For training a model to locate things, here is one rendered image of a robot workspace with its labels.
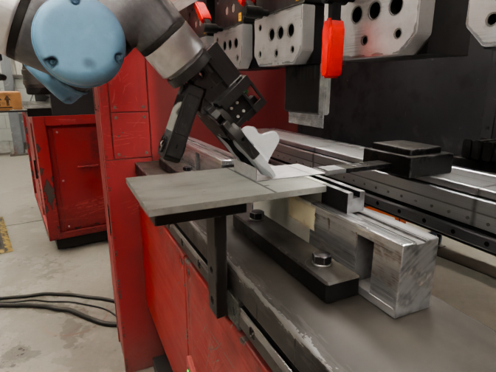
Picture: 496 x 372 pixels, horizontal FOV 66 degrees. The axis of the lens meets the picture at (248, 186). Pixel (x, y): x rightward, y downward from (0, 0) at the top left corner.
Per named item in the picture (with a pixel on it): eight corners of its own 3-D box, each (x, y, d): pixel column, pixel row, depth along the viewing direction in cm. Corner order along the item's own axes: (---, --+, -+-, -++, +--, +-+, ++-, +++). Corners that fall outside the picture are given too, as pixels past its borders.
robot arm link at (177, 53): (150, 54, 48) (139, 59, 55) (175, 83, 50) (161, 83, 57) (193, 16, 49) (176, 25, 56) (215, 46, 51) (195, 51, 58)
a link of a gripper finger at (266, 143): (300, 155, 59) (260, 111, 56) (274, 183, 58) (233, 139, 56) (292, 156, 62) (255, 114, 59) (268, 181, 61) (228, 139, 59)
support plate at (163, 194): (125, 183, 61) (125, 177, 61) (269, 168, 72) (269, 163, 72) (147, 218, 46) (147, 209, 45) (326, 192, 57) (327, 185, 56)
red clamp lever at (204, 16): (193, -1, 81) (205, 26, 76) (210, 1, 82) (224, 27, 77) (191, 7, 82) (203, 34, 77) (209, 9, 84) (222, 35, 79)
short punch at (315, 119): (283, 122, 67) (285, 66, 64) (294, 122, 68) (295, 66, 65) (317, 128, 58) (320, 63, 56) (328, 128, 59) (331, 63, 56)
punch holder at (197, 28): (187, 72, 102) (185, 6, 98) (217, 73, 106) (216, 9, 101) (207, 71, 89) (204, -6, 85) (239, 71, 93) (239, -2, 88)
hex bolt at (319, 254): (308, 260, 53) (308, 251, 53) (323, 257, 55) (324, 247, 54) (319, 269, 51) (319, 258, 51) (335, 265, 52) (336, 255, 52)
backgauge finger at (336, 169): (299, 173, 71) (300, 146, 70) (401, 161, 82) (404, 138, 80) (340, 188, 60) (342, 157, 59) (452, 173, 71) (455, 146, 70)
